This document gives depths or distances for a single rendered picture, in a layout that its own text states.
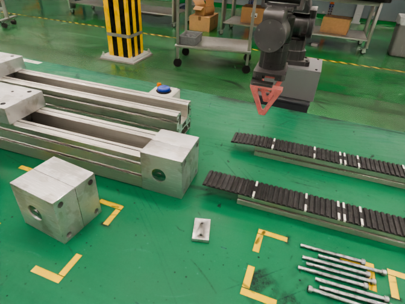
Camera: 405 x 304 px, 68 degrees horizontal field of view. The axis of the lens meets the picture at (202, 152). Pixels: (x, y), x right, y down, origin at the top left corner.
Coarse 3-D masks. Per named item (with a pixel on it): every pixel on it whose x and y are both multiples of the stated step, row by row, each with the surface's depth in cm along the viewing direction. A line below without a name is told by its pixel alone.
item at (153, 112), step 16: (0, 80) 88; (16, 80) 88; (32, 80) 94; (48, 80) 92; (64, 80) 90; (80, 80) 90; (48, 96) 85; (64, 96) 83; (80, 96) 81; (96, 96) 82; (112, 96) 87; (128, 96) 85; (144, 96) 83; (160, 96) 84; (80, 112) 84; (96, 112) 82; (112, 112) 81; (128, 112) 80; (144, 112) 77; (160, 112) 76; (176, 112) 76; (144, 128) 80; (160, 128) 80; (176, 128) 77
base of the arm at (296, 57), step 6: (294, 42) 103; (300, 42) 103; (294, 48) 104; (300, 48) 104; (288, 54) 105; (294, 54) 104; (300, 54) 104; (288, 60) 105; (294, 60) 105; (300, 60) 106; (306, 60) 107; (306, 66) 105
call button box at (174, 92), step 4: (156, 88) 94; (172, 88) 95; (176, 88) 95; (148, 92) 92; (152, 92) 92; (156, 92) 92; (160, 92) 91; (164, 92) 91; (168, 92) 91; (172, 92) 92; (176, 92) 93; (168, 96) 90; (172, 96) 90; (176, 96) 93
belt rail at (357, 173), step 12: (264, 156) 76; (276, 156) 75; (288, 156) 74; (300, 156) 73; (324, 168) 72; (336, 168) 72; (348, 168) 70; (372, 180) 70; (384, 180) 69; (396, 180) 69
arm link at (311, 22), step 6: (306, 6) 94; (312, 6) 96; (288, 12) 98; (294, 12) 96; (300, 12) 96; (306, 12) 95; (312, 12) 95; (312, 18) 96; (312, 24) 96; (312, 30) 97; (306, 36) 100
